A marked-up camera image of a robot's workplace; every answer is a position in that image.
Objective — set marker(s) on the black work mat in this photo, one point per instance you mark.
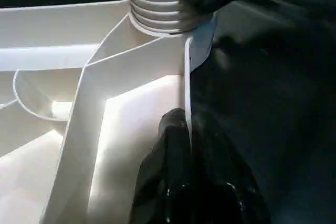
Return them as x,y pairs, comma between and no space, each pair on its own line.
278,103

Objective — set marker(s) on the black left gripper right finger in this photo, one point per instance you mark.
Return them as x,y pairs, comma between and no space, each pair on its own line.
226,192

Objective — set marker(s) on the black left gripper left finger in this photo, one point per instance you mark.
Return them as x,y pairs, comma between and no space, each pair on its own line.
163,182

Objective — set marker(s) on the white plastic table top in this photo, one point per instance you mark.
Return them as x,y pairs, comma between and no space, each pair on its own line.
52,51

